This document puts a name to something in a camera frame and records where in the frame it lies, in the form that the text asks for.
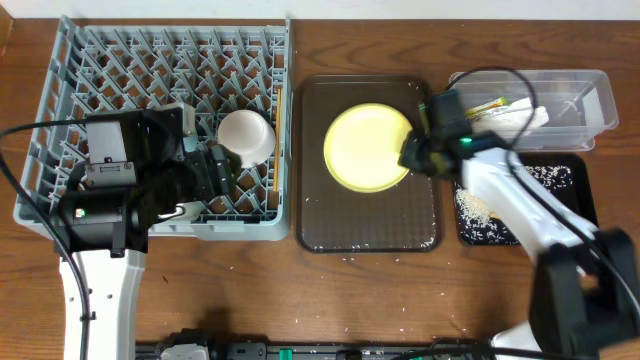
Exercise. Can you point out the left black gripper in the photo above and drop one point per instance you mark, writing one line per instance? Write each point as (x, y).
(218, 169)

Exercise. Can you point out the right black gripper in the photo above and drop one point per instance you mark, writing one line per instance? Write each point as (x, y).
(408, 158)

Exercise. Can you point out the white pink bowl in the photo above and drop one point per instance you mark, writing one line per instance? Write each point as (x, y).
(248, 135)

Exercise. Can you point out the yellow round plate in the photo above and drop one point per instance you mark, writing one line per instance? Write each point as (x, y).
(362, 147)

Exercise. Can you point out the white plastic cup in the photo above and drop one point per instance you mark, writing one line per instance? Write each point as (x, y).
(187, 212)

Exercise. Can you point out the green orange snack wrapper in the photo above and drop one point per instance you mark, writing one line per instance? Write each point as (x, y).
(479, 110)

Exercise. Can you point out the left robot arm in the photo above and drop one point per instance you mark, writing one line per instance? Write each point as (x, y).
(144, 166)

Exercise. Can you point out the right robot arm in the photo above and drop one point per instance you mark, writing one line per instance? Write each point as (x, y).
(585, 295)

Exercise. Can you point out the grey plastic dishwasher rack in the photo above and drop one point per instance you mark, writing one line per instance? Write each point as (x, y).
(215, 69)

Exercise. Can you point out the clear plastic waste bin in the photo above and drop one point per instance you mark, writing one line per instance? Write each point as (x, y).
(574, 106)

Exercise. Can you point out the pile of rice scraps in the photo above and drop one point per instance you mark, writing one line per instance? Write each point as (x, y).
(478, 225)

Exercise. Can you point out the white crumpled napkin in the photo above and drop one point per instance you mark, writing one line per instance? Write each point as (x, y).
(512, 118)

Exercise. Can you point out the dark brown serving tray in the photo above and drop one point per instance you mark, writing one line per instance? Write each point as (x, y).
(333, 219)

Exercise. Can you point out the black flat tray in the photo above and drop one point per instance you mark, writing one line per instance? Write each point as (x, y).
(581, 181)

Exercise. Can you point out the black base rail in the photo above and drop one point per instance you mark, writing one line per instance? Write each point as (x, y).
(201, 344)

